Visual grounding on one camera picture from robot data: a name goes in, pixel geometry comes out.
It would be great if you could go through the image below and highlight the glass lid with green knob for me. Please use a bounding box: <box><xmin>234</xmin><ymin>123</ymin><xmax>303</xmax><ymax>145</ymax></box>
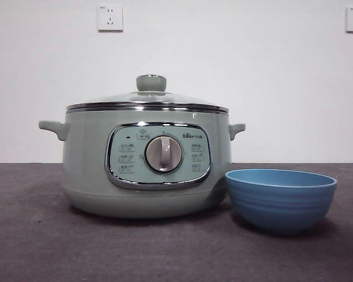
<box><xmin>66</xmin><ymin>75</ymin><xmax>230</xmax><ymax>114</ymax></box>

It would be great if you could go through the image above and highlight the pale green electric steamer pot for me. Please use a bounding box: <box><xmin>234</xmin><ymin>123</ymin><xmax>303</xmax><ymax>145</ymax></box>
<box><xmin>38</xmin><ymin>107</ymin><xmax>247</xmax><ymax>220</ymax></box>

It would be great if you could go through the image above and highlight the blue ribbed bowl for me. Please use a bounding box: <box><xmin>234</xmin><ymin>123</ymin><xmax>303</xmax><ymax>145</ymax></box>
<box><xmin>225</xmin><ymin>169</ymin><xmax>338</xmax><ymax>236</ymax></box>

